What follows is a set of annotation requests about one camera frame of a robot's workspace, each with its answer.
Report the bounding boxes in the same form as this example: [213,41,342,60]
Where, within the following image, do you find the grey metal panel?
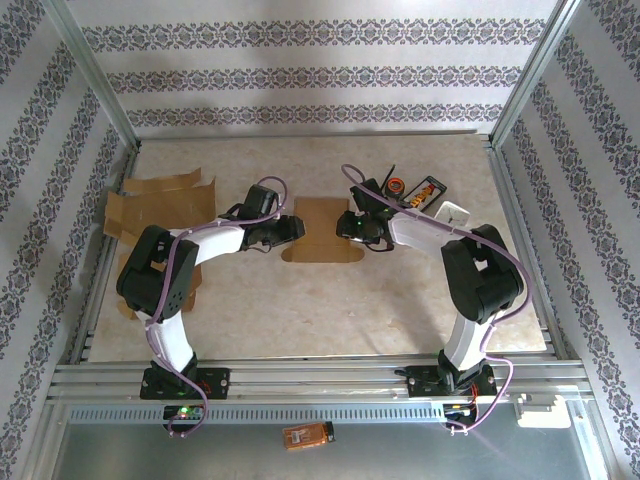
[49,419,609,480]

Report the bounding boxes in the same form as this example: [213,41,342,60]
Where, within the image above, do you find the white plastic bracket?
[514,392,564,416]

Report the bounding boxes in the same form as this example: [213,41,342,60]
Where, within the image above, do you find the aluminium frame post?
[44,0,144,151]
[487,0,589,149]

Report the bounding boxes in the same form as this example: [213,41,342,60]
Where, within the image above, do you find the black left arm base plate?
[139,367,232,401]

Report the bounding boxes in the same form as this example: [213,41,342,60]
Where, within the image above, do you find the aluminium mounting rail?
[47,357,594,404]

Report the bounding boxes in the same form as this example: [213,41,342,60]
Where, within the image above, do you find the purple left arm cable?
[144,175,289,441]

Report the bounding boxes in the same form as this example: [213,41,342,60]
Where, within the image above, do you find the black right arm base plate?
[407,367,497,400]

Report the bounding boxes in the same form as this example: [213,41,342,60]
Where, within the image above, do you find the black charger board yellow connectors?
[407,173,449,209]

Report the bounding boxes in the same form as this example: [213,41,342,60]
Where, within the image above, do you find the aluminium side rail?
[482,134,584,361]
[67,144,142,366]

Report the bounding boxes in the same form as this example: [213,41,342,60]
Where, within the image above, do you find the small circuit board with wires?
[442,402,479,419]

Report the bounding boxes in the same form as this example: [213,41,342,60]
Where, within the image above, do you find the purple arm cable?
[340,163,531,436]
[144,175,289,441]

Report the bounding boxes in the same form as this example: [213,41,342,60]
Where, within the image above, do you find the grey slotted cable duct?
[67,403,446,424]

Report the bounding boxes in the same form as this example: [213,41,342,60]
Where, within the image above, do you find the thin grey wall strip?
[137,128,494,139]

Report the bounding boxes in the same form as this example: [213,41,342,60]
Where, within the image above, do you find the white square clock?
[433,200,471,229]

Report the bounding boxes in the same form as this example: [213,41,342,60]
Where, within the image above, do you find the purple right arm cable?
[340,163,531,436]

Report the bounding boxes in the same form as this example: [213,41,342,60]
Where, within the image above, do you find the orange battery pack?
[282,422,335,452]

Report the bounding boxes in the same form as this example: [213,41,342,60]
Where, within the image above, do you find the small circuit board with LED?
[163,404,206,421]

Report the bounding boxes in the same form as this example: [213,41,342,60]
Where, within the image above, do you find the brown cardboard box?
[102,168,217,319]
[280,197,365,264]

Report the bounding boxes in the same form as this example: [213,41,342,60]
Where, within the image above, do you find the black and orange tape measure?
[379,164,406,199]

